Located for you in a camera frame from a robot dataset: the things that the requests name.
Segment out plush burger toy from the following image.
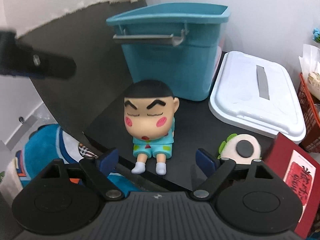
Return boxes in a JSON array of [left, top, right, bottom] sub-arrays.
[[218, 134, 261, 165]]

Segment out Shin-chan figure teal pajamas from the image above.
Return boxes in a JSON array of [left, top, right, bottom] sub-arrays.
[[124, 80, 180, 176]]

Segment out red box with label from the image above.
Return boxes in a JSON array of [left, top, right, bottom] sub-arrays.
[[263, 133, 319, 238]]

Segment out white bin lid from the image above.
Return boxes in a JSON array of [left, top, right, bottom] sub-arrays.
[[208, 51, 306, 144]]

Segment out red plastic basket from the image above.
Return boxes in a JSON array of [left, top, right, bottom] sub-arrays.
[[297, 73, 320, 153]]

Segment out teal plastic storage bin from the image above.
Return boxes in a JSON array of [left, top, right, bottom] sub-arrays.
[[106, 3, 231, 101]]

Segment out patterned tissue box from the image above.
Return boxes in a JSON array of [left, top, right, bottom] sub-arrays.
[[307, 72, 320, 98]]

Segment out blue green small toy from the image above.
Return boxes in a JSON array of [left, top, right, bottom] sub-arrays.
[[312, 28, 320, 43]]

